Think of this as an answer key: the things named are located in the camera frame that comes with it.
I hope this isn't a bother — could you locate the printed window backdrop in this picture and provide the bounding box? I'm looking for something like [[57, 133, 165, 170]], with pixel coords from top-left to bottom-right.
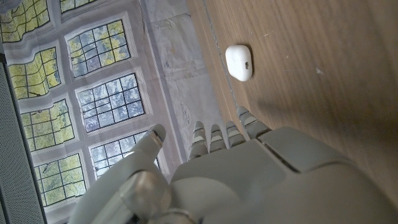
[[0, 0, 240, 220]]

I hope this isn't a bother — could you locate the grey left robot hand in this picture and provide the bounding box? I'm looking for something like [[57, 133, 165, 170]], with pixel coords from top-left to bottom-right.
[[67, 106, 398, 224]]

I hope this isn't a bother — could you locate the perforated partition panel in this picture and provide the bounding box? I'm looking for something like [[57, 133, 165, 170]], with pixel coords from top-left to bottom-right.
[[0, 52, 48, 224]]

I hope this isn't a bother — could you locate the white earbuds case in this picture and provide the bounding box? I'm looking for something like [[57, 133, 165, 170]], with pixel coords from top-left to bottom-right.
[[224, 44, 253, 83]]

